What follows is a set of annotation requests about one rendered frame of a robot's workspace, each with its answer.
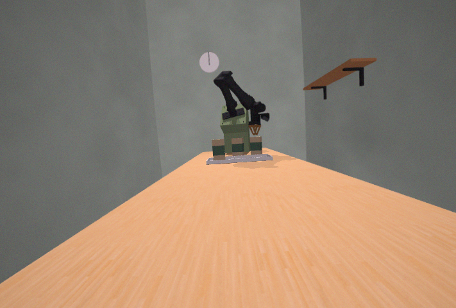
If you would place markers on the white rectangular tray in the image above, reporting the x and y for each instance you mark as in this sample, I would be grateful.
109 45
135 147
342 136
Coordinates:
241 158

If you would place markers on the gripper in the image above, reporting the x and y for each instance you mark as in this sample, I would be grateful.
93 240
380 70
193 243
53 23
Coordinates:
254 125

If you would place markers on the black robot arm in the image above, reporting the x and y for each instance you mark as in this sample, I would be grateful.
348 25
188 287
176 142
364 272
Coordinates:
226 83

